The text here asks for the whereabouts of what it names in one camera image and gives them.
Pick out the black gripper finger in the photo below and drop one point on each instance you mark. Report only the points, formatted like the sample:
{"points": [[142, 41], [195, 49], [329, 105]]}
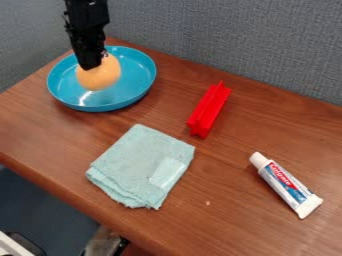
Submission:
{"points": [[88, 48]]}

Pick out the white Colgate toothpaste tube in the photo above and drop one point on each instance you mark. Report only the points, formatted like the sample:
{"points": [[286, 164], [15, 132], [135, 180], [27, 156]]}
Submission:
{"points": [[290, 189]]}

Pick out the grey table leg bracket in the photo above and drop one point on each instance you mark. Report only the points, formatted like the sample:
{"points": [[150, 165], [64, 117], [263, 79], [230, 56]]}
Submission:
{"points": [[105, 243]]}

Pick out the light blue folded cloth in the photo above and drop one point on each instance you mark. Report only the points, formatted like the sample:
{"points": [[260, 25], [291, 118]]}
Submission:
{"points": [[140, 167]]}

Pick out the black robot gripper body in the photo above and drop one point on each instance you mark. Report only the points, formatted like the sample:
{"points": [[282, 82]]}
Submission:
{"points": [[85, 18]]}

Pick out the red star-shaped block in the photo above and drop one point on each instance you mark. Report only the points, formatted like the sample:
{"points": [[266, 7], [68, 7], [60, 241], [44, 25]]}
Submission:
{"points": [[207, 109]]}

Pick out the white object at corner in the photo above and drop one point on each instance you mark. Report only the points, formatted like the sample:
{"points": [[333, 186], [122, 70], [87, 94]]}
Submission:
{"points": [[11, 248]]}

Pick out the yellow foam ball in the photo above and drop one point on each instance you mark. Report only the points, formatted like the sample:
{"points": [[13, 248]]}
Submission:
{"points": [[101, 76]]}

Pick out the blue plastic plate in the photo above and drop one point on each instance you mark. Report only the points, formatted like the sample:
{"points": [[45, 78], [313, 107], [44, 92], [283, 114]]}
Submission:
{"points": [[134, 84]]}

